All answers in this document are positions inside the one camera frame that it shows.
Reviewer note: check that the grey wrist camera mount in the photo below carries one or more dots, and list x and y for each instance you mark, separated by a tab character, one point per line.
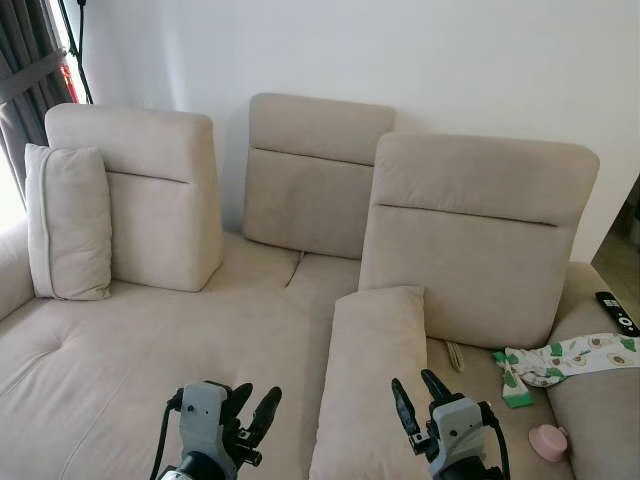
203	420
460	430

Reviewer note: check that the grey curtain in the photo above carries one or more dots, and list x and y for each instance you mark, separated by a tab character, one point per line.
25	60

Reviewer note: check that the beige fabric sofa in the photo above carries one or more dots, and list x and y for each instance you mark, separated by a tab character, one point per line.
150	350

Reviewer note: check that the black remote control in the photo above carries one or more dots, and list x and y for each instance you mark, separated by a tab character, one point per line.
616	313

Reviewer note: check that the long beige pillow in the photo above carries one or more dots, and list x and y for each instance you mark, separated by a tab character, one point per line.
370	380

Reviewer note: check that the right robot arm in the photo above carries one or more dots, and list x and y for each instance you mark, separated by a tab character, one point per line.
465	472

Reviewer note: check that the small beige pillow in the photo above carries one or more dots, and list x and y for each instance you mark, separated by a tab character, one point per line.
70	225

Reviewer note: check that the small pink round object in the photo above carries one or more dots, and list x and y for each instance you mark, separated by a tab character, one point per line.
548	444

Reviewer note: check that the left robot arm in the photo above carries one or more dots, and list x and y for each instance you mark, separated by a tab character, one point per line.
195	470

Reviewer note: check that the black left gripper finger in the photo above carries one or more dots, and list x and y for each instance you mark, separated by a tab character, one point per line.
240	400
266	415

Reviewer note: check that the wide beige sofa backrest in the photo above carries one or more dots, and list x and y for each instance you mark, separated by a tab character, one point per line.
470	270

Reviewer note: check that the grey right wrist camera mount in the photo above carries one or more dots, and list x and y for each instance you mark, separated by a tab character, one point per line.
460	430

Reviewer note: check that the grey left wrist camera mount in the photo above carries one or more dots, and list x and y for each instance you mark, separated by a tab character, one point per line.
203	420

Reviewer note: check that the white avocado print cloth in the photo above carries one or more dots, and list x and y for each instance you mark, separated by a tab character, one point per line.
560	360

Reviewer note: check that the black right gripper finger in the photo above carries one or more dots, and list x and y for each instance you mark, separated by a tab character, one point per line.
436	388
405	410

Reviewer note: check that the black stand pole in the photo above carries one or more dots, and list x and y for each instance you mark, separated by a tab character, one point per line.
77	50

